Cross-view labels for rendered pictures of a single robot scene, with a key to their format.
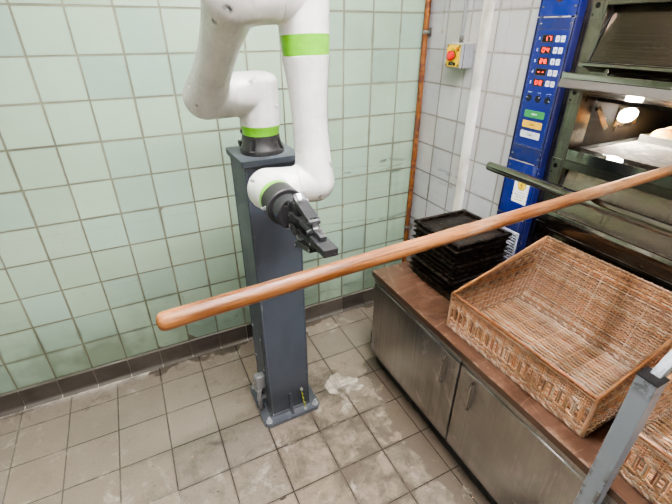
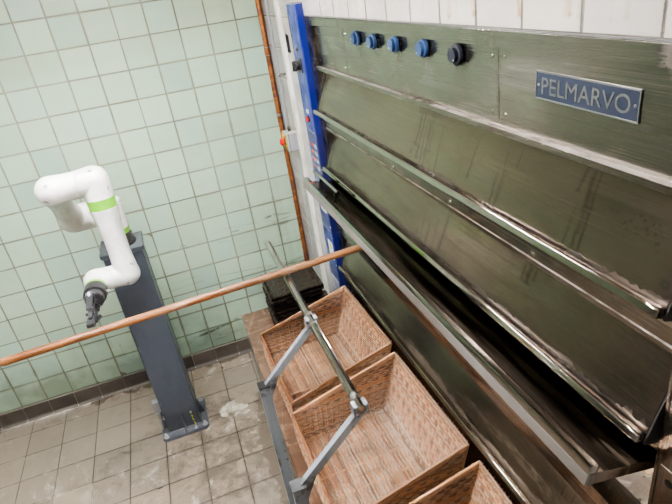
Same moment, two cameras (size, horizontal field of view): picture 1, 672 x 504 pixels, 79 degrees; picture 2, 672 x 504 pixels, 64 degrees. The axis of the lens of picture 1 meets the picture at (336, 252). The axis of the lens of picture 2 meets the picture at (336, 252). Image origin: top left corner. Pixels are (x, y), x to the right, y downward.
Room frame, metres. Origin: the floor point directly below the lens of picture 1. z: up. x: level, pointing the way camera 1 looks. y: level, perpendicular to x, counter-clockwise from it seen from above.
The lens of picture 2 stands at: (-0.88, -1.28, 2.24)
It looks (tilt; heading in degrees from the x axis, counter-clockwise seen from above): 27 degrees down; 11
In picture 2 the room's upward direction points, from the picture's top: 9 degrees counter-clockwise
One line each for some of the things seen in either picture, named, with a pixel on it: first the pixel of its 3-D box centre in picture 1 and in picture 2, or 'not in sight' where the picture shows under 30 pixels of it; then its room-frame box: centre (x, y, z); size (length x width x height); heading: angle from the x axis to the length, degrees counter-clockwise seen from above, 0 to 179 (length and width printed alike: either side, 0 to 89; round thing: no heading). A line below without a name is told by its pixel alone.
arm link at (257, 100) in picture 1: (254, 103); (108, 215); (1.37, 0.26, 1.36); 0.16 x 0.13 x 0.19; 121
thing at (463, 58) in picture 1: (459, 55); (290, 140); (2.00, -0.55, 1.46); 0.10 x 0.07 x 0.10; 26
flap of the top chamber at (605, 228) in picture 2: not in sight; (415, 134); (0.67, -1.25, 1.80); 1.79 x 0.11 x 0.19; 26
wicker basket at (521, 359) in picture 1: (561, 318); (323, 351); (1.07, -0.75, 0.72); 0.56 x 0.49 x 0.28; 28
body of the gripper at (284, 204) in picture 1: (294, 215); (94, 301); (0.83, 0.09, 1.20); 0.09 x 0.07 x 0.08; 26
